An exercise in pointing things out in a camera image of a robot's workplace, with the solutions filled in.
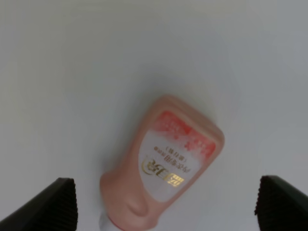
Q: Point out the pink detergent bottle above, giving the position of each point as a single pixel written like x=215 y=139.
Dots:
x=173 y=147

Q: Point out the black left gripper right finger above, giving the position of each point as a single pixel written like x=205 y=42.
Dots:
x=280 y=206

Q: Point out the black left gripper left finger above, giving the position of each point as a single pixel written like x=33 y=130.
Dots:
x=53 y=209

